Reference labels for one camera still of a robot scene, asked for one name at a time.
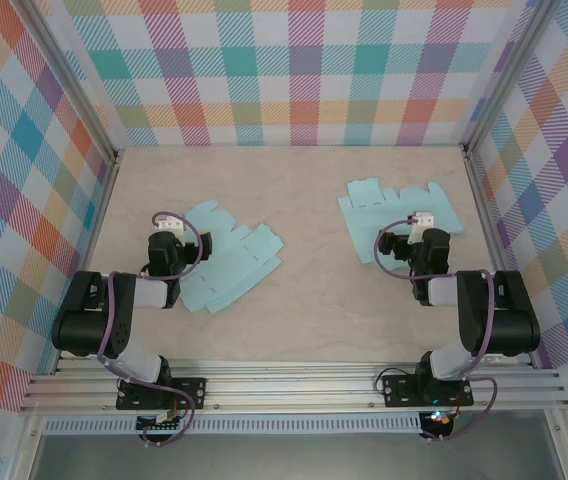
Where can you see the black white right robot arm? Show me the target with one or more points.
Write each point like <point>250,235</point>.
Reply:
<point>509,320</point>

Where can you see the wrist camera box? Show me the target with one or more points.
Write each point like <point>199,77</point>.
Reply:
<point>171,224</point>
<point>424,220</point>

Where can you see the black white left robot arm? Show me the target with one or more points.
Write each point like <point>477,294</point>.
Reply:
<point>84,320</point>

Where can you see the grey metal sheet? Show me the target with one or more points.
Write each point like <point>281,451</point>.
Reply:
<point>289,457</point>

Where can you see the aluminium side rail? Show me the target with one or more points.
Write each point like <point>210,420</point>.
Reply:
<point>484,210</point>
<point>90,250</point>

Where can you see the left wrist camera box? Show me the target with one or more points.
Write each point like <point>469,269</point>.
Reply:
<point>171,224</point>

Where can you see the wide aluminium base rail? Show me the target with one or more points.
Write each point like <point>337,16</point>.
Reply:
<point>289,387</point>

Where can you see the small green circuit board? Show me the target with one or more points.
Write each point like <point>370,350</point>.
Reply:
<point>161,425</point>

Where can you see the circuit board with lit LED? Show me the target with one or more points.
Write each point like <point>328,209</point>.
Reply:
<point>439,420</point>

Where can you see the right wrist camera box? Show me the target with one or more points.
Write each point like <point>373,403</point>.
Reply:
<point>424,220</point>

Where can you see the short aluminium frame post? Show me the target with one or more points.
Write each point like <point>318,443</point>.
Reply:
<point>28,450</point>
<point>564,450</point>

